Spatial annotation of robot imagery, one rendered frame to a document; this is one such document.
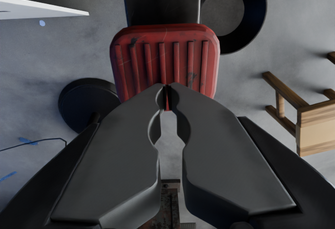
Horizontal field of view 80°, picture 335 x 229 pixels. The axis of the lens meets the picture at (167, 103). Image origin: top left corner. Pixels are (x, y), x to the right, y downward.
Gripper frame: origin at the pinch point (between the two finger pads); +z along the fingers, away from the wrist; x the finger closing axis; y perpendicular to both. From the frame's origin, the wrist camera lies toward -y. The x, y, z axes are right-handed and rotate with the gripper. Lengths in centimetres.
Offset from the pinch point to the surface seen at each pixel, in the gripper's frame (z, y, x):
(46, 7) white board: 47, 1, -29
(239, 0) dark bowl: 78, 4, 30
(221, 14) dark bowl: 78, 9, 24
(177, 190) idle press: 73, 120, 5
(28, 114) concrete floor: 77, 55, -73
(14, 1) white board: 35.3, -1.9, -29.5
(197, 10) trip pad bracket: 7.2, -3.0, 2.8
